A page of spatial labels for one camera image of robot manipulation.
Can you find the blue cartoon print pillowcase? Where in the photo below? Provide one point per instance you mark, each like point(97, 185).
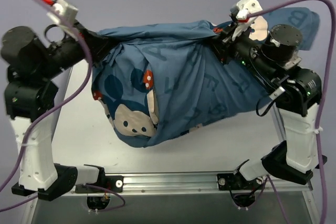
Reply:
point(162, 81)

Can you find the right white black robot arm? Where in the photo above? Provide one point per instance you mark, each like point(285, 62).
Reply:
point(295, 91)

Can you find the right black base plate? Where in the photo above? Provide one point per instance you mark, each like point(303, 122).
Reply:
point(230, 181)

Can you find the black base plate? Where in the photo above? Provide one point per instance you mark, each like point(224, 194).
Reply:
point(113, 183)
point(230, 181)

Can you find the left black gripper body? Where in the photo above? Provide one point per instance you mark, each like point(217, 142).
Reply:
point(95, 42)

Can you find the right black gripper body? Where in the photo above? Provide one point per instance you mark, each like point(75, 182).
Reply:
point(222, 44)

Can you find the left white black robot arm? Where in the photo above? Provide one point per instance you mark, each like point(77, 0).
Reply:
point(29, 103)

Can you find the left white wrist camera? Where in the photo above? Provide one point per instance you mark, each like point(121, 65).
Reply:
point(65, 10)

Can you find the aluminium front rail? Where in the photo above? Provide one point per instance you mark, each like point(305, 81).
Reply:
point(191, 183)

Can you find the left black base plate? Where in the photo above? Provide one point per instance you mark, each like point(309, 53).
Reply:
point(113, 183)

